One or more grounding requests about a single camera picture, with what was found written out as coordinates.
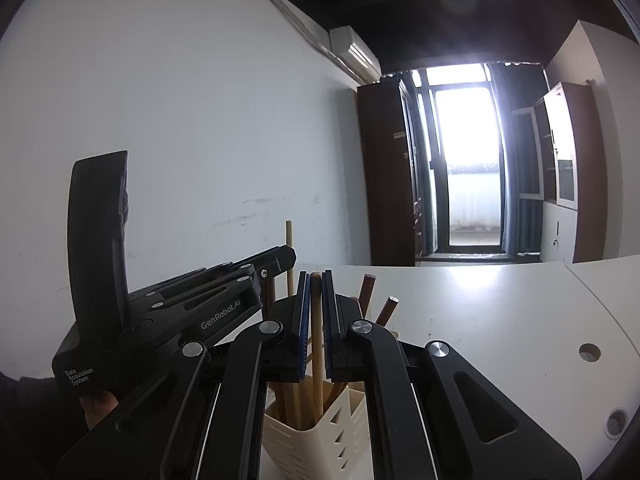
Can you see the cream plastic utensil holder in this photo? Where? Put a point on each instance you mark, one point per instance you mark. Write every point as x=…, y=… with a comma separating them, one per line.
x=303, y=446

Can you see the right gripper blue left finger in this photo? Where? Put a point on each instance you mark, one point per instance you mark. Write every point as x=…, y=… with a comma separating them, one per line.
x=209, y=427

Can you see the person's left hand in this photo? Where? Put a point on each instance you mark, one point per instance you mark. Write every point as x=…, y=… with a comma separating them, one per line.
x=97, y=406

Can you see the glass balcony door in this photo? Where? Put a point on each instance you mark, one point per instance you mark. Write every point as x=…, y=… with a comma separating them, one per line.
x=464, y=158

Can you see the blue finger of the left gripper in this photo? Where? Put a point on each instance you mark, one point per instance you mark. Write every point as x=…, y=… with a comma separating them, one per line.
x=182, y=288

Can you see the white wall air conditioner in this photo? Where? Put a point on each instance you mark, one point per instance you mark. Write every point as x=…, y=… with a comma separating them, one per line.
x=355, y=54

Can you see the dark brown wardrobe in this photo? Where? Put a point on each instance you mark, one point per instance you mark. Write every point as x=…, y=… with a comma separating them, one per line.
x=394, y=198

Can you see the blue grey curtain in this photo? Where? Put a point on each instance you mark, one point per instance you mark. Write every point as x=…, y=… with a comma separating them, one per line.
x=517, y=88

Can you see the round table cable grommet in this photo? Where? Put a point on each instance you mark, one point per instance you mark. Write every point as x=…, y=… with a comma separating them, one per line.
x=590, y=352
x=615, y=424

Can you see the white and brown cabinet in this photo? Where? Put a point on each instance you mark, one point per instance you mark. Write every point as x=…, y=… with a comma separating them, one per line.
x=572, y=174

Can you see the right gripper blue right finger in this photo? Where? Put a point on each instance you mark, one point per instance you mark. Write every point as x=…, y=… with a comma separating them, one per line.
x=431, y=414

